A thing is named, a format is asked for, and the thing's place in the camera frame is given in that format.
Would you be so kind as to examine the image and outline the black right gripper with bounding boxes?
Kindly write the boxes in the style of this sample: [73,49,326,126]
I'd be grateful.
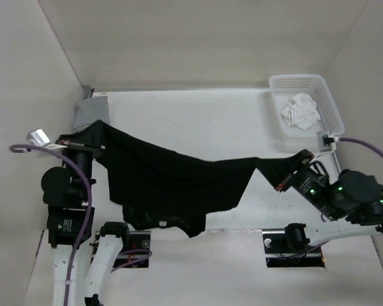
[251,147,342,220]

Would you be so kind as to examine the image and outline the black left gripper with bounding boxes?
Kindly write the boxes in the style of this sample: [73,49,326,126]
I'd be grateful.
[55,119,106,201]

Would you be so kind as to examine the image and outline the black tank top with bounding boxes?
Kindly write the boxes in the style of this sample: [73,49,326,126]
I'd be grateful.
[59,120,310,238]

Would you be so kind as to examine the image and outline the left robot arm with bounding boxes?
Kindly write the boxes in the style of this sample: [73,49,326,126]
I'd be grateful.
[41,140,130,305]

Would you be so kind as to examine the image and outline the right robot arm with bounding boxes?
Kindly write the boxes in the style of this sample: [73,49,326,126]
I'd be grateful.
[274,150,383,252]

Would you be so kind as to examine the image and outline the folded grey tank top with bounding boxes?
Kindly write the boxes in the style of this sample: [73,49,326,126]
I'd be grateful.
[72,96,110,133]

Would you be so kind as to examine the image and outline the white crumpled tank top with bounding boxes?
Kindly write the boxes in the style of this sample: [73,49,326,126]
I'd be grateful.
[280,93,321,130]

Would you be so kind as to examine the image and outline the white plastic basket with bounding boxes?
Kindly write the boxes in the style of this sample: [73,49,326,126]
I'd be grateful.
[269,74,345,143]

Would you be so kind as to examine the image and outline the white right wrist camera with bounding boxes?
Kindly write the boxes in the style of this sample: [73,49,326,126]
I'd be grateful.
[319,135,338,152]

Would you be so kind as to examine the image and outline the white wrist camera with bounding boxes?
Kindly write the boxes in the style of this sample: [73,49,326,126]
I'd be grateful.
[319,135,338,152]
[26,129,51,147]

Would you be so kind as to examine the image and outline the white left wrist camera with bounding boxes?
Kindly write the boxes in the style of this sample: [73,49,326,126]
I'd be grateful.
[26,129,51,147]

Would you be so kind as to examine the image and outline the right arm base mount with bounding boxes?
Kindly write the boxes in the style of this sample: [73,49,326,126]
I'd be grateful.
[262,230,325,268]

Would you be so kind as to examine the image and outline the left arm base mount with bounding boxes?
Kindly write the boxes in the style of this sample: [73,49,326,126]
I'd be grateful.
[113,230,151,268]

